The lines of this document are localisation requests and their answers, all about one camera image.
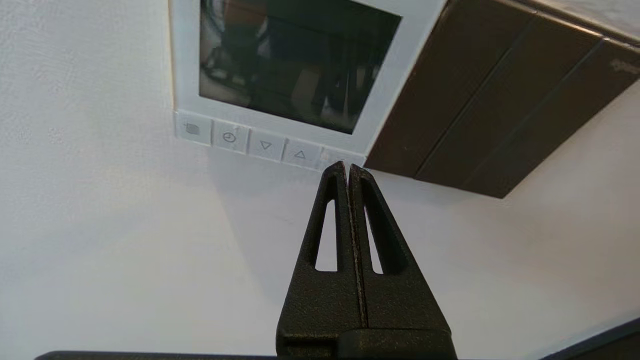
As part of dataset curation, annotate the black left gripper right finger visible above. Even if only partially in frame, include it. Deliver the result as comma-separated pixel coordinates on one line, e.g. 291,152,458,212
349,163,454,331

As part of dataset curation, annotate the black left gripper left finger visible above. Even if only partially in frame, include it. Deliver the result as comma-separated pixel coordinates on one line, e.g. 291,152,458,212
275,160,369,352

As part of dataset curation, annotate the dark grey wall switch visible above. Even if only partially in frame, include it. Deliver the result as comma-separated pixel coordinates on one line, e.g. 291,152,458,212
364,0,640,200

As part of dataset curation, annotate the white wall thermostat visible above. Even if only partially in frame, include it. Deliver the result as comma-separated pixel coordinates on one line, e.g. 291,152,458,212
169,0,449,174

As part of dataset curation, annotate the bronze glass panel black frame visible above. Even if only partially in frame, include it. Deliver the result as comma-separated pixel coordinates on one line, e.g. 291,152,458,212
539,317,640,360

